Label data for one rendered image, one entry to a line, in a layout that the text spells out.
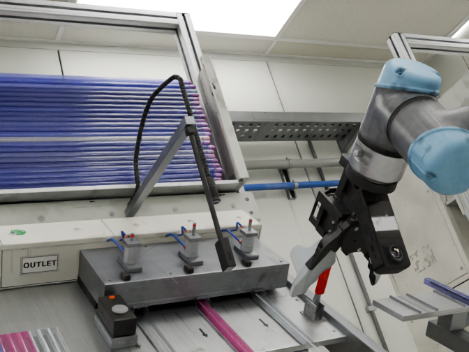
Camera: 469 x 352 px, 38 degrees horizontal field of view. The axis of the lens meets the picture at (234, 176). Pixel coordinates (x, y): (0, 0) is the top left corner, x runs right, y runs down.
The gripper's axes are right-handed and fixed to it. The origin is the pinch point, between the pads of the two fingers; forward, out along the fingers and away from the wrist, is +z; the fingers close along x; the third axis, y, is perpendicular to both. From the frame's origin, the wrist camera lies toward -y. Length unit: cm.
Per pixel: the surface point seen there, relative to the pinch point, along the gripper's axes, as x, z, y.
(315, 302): -5.7, 10.2, 8.7
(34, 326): 38.2, 15.6, 17.5
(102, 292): 28.1, 11.2, 18.4
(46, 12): 22, -7, 90
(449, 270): -85, 42, 43
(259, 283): -0.2, 12.7, 17.5
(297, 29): -158, 47, 248
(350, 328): -8.4, 10.4, 2.1
